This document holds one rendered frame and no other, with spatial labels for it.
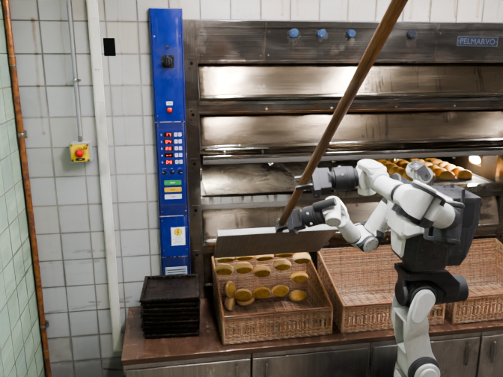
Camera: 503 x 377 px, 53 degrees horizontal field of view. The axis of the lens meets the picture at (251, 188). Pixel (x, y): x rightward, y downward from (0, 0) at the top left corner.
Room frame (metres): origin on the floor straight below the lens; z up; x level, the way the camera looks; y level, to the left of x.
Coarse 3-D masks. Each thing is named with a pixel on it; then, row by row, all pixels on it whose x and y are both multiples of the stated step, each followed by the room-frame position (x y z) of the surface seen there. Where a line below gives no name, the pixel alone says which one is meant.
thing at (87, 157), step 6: (72, 144) 2.49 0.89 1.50; (78, 144) 2.49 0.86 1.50; (84, 144) 2.50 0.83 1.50; (90, 144) 2.52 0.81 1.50; (72, 150) 2.49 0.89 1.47; (84, 150) 2.50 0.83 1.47; (90, 150) 2.51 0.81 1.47; (72, 156) 2.49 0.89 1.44; (84, 156) 2.50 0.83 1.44; (90, 156) 2.51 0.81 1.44; (72, 162) 2.49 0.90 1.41
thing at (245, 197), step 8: (456, 184) 2.96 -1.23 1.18; (464, 184) 2.96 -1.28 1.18; (472, 184) 2.96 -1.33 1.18; (480, 184) 2.96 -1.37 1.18; (488, 184) 2.96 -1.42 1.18; (496, 184) 2.96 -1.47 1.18; (264, 192) 2.77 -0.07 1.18; (272, 192) 2.77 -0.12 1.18; (280, 192) 2.77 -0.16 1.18; (288, 192) 2.77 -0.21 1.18; (304, 192) 2.77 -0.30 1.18; (336, 192) 2.79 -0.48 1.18; (344, 192) 2.80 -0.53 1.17; (352, 192) 2.80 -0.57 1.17; (376, 192) 2.83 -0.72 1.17; (208, 200) 2.67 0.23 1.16; (216, 200) 2.68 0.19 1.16; (224, 200) 2.68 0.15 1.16; (232, 200) 2.69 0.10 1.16; (240, 200) 2.70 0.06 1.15; (248, 200) 2.70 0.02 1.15; (256, 200) 2.71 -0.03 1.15; (264, 200) 2.72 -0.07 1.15; (272, 200) 2.73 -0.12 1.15; (280, 200) 2.73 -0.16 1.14
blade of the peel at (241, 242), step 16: (320, 224) 2.20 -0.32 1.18; (224, 240) 2.17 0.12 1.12; (240, 240) 2.20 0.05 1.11; (256, 240) 2.22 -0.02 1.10; (272, 240) 2.24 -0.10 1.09; (288, 240) 2.27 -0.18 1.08; (304, 240) 2.29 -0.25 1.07; (320, 240) 2.32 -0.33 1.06; (224, 256) 2.38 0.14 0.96; (240, 256) 2.41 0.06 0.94
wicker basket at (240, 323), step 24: (216, 264) 2.62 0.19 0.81; (264, 264) 2.67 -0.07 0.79; (312, 264) 2.60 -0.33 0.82; (216, 288) 2.42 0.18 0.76; (240, 288) 2.61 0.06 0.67; (312, 288) 2.59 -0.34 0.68; (216, 312) 2.43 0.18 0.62; (240, 312) 2.48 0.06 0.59; (264, 312) 2.49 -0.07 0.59; (288, 312) 2.23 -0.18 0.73; (312, 312) 2.26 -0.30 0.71; (240, 336) 2.20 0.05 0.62; (264, 336) 2.21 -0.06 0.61; (288, 336) 2.23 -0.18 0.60; (312, 336) 2.26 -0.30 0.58
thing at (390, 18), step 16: (400, 0) 1.05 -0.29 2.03; (384, 16) 1.10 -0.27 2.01; (384, 32) 1.12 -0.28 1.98; (368, 48) 1.18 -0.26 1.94; (368, 64) 1.21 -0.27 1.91; (352, 80) 1.28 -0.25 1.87; (352, 96) 1.31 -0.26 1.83; (336, 112) 1.39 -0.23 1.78; (336, 128) 1.44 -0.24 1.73; (320, 144) 1.53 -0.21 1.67; (304, 176) 1.70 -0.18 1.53; (288, 208) 1.94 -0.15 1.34
